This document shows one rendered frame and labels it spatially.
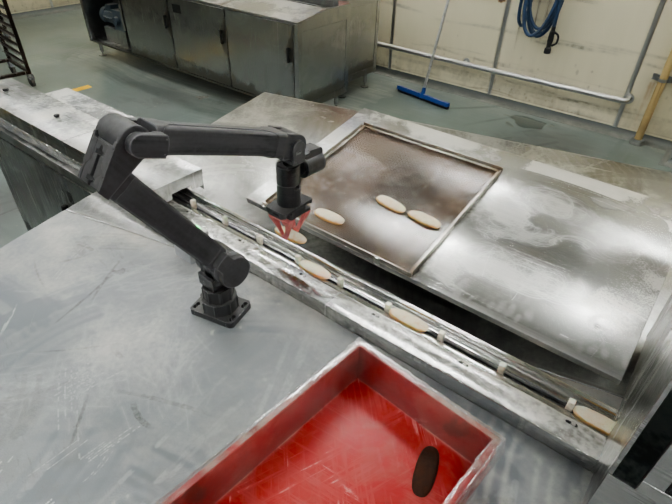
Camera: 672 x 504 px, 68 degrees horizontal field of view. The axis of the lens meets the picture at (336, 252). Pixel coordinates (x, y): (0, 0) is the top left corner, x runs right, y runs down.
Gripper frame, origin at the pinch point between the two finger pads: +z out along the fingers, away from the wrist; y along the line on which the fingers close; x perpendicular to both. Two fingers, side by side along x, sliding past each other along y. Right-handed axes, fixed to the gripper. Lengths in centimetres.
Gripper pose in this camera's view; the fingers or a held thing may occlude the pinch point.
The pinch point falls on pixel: (290, 232)
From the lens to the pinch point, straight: 126.6
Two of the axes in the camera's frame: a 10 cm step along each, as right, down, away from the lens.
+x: -7.9, -3.9, 4.8
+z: -0.3, 8.0, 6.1
